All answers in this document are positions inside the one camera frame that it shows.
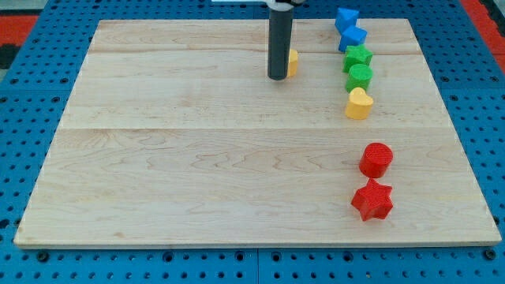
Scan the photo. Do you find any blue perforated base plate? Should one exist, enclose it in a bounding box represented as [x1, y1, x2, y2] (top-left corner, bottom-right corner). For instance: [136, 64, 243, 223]
[1, 0, 504, 283]

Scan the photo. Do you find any green circle block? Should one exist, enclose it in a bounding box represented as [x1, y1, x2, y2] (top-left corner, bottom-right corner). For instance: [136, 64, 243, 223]
[345, 64, 373, 92]

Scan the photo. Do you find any red star block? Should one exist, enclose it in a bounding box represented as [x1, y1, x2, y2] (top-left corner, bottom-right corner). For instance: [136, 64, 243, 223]
[351, 178, 394, 222]

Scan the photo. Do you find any yellow block behind tool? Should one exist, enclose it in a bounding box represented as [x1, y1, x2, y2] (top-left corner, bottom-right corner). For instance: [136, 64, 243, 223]
[287, 49, 298, 77]

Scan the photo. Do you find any green star block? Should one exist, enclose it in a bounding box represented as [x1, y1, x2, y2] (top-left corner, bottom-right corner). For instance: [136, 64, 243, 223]
[342, 44, 373, 73]

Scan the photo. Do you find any light wooden board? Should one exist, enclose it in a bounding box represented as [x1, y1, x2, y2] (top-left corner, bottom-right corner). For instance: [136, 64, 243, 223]
[14, 19, 501, 249]

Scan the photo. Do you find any red circle block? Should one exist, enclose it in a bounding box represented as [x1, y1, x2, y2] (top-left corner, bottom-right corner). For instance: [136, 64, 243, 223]
[359, 142, 394, 178]

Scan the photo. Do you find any blue triangle block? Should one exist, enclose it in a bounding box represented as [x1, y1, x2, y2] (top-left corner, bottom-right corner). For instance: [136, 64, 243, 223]
[335, 7, 360, 33]

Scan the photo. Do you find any yellow heart block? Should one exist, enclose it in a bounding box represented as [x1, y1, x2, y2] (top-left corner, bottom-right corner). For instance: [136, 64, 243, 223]
[345, 87, 374, 120]

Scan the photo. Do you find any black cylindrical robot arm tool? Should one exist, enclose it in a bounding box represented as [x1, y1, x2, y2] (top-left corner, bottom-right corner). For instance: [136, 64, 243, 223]
[267, 0, 294, 80]

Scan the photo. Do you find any blue cube block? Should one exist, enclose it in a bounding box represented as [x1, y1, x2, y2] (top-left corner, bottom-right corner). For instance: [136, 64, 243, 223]
[338, 26, 368, 52]

